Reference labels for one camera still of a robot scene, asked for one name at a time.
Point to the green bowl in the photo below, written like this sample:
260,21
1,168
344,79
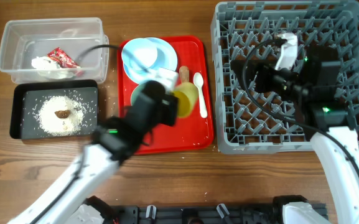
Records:
136,92

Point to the grey dishwasher rack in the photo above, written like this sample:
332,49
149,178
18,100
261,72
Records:
237,27

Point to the yellow plastic cup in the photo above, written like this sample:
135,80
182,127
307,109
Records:
187,95

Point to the small light blue plate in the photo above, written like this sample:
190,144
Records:
139,54

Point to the clear plastic container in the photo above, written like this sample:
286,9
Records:
23,41

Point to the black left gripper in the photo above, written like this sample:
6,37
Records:
172,120

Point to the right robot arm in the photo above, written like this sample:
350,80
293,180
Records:
327,122

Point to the brown food scrap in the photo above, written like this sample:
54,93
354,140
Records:
62,114

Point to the black rectangular bin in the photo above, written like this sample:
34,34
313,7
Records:
29,98

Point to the white plastic spoon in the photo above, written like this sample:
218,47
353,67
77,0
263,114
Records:
198,82

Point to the uncooked white rice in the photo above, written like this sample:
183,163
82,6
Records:
46,121

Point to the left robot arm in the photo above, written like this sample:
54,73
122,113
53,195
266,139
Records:
112,143

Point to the red strawberry cake wrapper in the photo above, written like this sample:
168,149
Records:
58,55

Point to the large light blue plate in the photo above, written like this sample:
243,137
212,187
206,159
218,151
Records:
167,58

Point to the white tissue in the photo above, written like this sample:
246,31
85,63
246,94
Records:
47,67

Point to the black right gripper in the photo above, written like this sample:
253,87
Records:
266,69

